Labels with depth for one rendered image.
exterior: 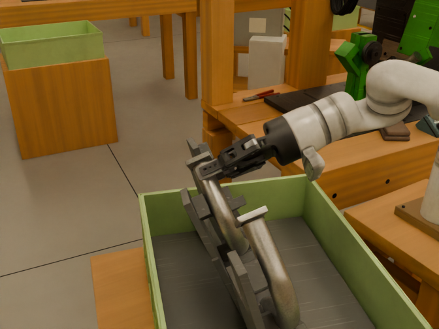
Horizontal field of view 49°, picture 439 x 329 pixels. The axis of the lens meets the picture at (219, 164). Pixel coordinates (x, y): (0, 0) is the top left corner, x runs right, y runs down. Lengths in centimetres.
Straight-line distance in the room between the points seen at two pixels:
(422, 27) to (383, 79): 107
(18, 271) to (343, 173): 168
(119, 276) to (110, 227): 154
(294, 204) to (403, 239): 26
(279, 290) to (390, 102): 34
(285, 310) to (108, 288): 58
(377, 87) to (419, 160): 85
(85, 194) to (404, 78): 244
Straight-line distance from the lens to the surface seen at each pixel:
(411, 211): 128
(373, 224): 125
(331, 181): 137
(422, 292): 120
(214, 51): 172
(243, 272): 59
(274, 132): 74
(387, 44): 194
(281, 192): 118
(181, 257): 109
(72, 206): 291
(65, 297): 232
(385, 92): 77
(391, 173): 153
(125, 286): 113
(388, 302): 94
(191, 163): 75
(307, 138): 74
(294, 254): 111
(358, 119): 77
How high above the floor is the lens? 154
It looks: 29 degrees down
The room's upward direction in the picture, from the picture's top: straight up
